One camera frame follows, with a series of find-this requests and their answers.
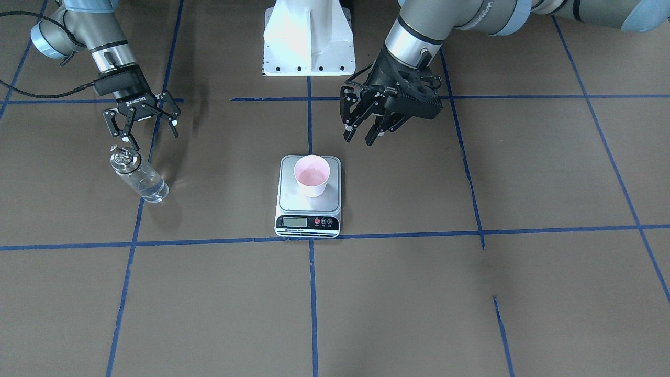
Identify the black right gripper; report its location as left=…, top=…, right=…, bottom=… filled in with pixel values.
left=103, top=93, right=180, bottom=152

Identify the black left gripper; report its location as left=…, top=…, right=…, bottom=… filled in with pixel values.
left=340, top=48, right=433, bottom=146

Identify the pink paper cup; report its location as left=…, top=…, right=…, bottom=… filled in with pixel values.
left=293, top=154, right=331, bottom=198

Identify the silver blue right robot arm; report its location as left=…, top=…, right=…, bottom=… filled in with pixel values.
left=31, top=1, right=181, bottom=150

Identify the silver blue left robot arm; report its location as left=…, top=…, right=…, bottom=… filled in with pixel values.
left=340, top=1, right=669, bottom=146

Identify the silver digital kitchen scale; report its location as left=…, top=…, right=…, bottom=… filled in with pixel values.
left=274, top=155, right=342, bottom=239

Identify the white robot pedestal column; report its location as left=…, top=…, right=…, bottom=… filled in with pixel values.
left=262, top=1, right=356, bottom=77

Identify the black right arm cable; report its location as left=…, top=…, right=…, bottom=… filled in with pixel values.
left=0, top=10, right=100, bottom=99

